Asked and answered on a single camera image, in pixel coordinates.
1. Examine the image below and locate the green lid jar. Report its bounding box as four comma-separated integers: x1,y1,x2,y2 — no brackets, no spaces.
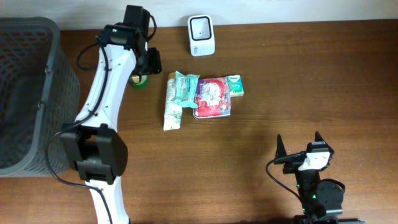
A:
128,75,148,89

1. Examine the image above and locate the green kleenex tissue pack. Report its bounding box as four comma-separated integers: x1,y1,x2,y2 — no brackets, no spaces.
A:
226,75,244,97

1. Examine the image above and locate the teal wipes packet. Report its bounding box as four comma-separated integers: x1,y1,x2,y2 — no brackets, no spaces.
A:
174,71,200,109

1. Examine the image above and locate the red purple tissue pack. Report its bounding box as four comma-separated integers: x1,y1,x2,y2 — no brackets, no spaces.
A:
193,77,231,119

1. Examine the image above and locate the white cream tube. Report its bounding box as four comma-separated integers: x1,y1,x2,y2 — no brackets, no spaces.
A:
163,72,183,131

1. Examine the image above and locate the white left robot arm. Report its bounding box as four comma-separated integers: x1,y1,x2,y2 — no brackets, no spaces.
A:
60,5,162,223

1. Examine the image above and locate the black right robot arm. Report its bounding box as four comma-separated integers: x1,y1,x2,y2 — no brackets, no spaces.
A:
269,132,363,223

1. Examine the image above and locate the white barcode scanner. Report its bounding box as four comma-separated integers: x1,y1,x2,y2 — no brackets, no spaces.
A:
187,15,215,57

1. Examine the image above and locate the grey plastic mesh basket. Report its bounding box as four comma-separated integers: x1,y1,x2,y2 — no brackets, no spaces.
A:
1,17,80,177

